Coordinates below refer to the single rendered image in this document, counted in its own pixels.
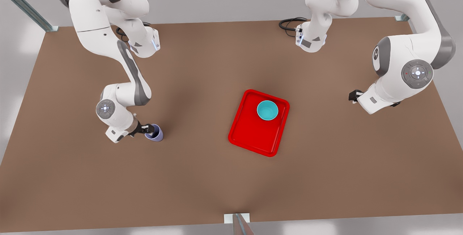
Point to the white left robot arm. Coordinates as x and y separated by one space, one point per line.
416 72

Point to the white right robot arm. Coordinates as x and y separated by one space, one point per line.
90 28

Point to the teal bowl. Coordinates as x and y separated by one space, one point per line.
267 110

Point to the purple cup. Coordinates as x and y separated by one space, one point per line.
155 134

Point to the red tray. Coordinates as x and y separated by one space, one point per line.
255 133

